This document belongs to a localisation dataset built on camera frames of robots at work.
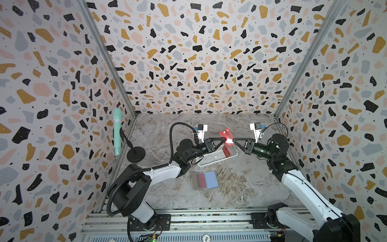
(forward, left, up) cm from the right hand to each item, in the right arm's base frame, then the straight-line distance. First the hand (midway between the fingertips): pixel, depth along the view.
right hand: (236, 142), depth 70 cm
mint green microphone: (+11, +58, +6) cm, 60 cm away
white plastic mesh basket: (+9, +7, -28) cm, 31 cm away
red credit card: (+5, +4, +1) cm, 6 cm away
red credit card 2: (-8, +17, -27) cm, 33 cm away
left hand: (0, +4, +1) cm, 4 cm away
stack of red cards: (+11, +1, -26) cm, 28 cm away
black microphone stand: (+8, +60, -26) cm, 66 cm away
